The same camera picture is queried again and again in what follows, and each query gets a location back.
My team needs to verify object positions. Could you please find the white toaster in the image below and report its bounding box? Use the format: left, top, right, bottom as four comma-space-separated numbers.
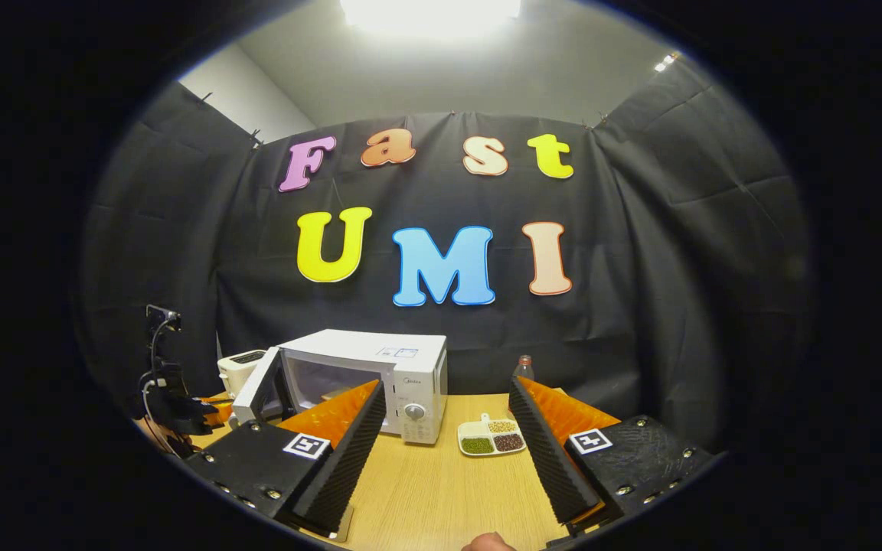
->
217, 350, 267, 399

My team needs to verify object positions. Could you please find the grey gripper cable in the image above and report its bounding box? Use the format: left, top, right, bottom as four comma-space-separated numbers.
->
141, 318, 174, 418

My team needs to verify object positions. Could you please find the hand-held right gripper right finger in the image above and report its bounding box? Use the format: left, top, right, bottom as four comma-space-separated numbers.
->
508, 375, 717, 525

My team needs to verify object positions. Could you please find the white divided plate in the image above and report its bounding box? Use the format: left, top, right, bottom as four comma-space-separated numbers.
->
457, 413, 528, 458

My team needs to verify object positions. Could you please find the white microwave oven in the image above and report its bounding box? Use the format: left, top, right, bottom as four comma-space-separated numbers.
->
232, 329, 448, 446

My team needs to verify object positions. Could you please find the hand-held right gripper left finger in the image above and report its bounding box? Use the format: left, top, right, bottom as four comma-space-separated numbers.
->
185, 379, 387, 543

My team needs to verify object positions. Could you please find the large ceiling light panel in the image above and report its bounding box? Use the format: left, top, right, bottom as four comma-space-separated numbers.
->
340, 0, 522, 41

